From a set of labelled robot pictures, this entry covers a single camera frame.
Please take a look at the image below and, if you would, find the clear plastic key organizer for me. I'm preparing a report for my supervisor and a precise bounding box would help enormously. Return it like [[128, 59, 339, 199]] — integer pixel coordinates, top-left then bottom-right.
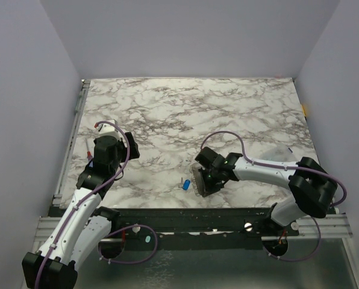
[[190, 163, 204, 196]]

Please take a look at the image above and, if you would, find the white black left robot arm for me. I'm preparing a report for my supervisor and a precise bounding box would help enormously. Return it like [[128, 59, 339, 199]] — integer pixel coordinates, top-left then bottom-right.
[[22, 131, 140, 288]]

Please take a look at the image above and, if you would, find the aluminium extrusion rail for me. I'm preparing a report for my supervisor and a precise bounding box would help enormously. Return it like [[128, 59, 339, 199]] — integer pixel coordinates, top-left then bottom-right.
[[34, 217, 61, 242]]

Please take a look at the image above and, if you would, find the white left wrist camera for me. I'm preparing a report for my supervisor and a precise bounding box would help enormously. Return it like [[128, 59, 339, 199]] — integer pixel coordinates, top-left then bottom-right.
[[95, 119, 122, 141]]

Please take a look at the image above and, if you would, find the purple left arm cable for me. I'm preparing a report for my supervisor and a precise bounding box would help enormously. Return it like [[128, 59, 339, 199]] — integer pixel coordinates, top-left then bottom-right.
[[31, 120, 135, 289]]

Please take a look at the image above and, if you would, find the clear plastic storage box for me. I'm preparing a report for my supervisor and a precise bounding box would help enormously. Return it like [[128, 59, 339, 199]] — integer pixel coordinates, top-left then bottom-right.
[[260, 144, 298, 162]]

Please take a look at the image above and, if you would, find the left side metal rail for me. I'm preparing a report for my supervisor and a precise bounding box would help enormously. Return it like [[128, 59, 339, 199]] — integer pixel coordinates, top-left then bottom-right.
[[51, 79, 91, 207]]

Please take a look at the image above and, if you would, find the blue red handled screwdriver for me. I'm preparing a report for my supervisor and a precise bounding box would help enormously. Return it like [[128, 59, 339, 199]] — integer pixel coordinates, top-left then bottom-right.
[[85, 138, 93, 167]]

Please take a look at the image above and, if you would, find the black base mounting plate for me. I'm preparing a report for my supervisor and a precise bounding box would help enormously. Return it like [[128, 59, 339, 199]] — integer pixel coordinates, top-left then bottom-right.
[[91, 207, 299, 256]]

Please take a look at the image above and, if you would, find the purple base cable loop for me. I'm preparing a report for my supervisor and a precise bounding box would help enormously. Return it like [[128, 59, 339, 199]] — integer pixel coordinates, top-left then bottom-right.
[[97, 224, 159, 266], [262, 216, 322, 262]]

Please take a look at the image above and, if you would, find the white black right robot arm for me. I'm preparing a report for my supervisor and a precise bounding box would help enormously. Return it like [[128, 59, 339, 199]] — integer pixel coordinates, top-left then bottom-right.
[[193, 147, 337, 235]]

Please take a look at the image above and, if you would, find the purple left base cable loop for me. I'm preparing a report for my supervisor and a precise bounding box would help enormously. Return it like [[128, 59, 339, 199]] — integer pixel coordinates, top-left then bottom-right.
[[97, 224, 159, 266]]

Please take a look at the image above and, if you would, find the blue capped key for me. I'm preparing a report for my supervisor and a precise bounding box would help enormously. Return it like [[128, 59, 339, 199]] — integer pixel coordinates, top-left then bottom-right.
[[179, 179, 191, 191]]

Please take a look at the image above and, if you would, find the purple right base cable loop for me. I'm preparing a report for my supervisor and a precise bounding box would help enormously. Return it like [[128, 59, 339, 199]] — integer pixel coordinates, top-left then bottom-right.
[[262, 216, 322, 262]]

